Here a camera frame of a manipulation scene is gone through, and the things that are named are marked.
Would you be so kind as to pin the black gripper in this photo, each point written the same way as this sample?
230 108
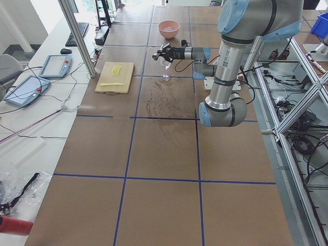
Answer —
178 53

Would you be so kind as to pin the steel jigger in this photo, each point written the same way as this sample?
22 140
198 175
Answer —
156 56

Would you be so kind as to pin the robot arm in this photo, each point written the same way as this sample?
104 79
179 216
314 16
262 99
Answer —
239 23

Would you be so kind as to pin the clear wine glass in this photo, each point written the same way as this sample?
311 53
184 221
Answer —
166 65

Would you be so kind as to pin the clear ice cubes pile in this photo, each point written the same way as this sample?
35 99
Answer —
168 29

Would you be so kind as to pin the pink bowl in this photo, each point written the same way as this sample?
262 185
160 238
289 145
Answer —
168 35

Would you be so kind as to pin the bamboo cutting board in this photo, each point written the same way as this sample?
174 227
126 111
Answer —
125 75

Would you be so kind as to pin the yellow plastic knife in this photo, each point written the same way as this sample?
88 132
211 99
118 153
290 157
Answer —
111 84

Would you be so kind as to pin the black computer mouse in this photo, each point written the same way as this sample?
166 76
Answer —
65 51

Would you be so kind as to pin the blue teach pendant far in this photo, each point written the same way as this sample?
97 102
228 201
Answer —
56 66

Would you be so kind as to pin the blue teach pendant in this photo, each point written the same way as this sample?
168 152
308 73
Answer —
27 91
56 66

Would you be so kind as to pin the blue teach pendant near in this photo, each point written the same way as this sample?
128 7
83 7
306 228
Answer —
27 91

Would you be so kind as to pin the blue storage bin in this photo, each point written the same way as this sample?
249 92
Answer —
320 28

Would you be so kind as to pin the grey office chair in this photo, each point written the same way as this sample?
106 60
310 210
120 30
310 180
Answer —
10 68

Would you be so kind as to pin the clear plastic bag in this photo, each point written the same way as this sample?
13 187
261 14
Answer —
29 188

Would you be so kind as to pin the red fire extinguisher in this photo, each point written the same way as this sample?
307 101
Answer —
15 226

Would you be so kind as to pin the aluminium frame post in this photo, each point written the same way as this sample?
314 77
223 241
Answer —
71 20

